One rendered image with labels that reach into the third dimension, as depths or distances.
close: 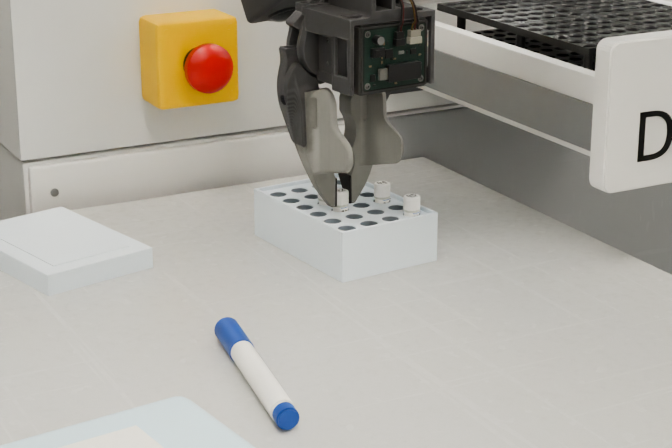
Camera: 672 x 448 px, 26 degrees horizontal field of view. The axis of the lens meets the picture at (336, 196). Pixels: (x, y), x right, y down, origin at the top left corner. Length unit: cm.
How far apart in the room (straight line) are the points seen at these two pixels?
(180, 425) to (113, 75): 53
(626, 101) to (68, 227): 42
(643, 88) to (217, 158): 40
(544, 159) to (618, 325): 49
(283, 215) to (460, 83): 22
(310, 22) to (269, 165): 30
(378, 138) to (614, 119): 17
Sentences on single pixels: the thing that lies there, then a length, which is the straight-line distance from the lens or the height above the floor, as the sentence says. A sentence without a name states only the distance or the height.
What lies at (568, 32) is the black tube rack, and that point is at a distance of 121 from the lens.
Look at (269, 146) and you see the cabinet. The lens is 129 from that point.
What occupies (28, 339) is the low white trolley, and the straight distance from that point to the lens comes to 96.
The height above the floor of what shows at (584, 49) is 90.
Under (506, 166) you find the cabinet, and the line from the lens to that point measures 142.
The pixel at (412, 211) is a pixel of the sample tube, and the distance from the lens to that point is 106.
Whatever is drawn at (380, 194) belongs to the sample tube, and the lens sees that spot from 109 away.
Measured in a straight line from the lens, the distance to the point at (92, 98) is 121.
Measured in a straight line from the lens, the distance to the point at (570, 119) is 110.
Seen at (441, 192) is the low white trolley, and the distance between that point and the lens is 124.
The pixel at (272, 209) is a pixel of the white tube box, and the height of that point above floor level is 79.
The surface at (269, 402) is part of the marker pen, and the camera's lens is 83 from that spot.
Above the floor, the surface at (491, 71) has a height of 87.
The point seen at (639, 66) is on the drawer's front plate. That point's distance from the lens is 104.
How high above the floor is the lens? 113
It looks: 18 degrees down
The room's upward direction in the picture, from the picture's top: straight up
